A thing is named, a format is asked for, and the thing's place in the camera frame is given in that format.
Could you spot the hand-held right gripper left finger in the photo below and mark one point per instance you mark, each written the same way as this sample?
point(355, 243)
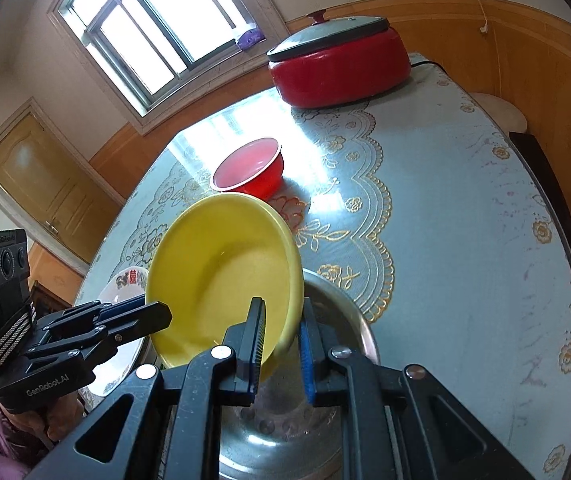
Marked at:
point(259, 350)

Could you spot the grey pot lid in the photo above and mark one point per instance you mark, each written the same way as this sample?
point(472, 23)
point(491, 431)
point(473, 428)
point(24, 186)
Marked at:
point(325, 37)

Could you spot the red bowl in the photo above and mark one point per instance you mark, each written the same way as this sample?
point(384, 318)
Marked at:
point(250, 170)

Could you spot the purple packet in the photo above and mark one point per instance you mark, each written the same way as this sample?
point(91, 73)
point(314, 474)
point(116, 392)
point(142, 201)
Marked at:
point(250, 39)

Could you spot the wooden door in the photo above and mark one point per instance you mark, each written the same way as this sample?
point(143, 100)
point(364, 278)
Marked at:
point(40, 180)

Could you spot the window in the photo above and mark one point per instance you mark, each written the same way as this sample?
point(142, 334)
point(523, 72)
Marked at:
point(165, 30)

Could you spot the floral tablecloth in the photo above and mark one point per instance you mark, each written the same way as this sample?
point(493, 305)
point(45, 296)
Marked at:
point(455, 240)

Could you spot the person's left hand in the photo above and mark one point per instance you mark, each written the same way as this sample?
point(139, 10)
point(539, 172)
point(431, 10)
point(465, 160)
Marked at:
point(30, 425)

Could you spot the white round stool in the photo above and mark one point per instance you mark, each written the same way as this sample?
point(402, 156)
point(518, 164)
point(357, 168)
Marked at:
point(500, 110)

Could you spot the wooden cabinet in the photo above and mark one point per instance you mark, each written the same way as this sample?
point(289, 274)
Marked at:
point(52, 302)

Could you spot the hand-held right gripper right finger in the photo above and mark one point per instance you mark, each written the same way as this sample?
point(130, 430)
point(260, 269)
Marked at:
point(308, 360)

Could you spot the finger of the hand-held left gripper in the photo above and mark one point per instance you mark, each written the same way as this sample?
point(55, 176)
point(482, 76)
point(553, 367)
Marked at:
point(135, 322)
point(115, 307)

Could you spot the steel basin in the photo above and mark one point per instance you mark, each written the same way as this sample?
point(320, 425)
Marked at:
point(338, 310)

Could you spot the yellow bowl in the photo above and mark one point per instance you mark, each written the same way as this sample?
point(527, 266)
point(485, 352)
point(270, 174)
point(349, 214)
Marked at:
point(215, 270)

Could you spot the red electric pot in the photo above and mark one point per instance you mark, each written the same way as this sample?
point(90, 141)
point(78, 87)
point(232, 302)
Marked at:
point(345, 75)

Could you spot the white plate with red print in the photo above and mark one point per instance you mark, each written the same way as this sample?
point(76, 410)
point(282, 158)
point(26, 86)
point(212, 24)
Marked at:
point(125, 280)

